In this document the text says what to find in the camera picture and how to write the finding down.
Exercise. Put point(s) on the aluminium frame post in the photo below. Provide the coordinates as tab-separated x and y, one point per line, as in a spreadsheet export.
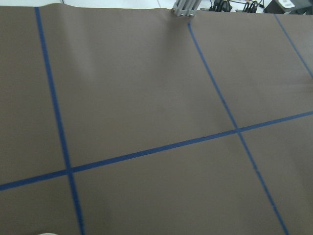
185	8

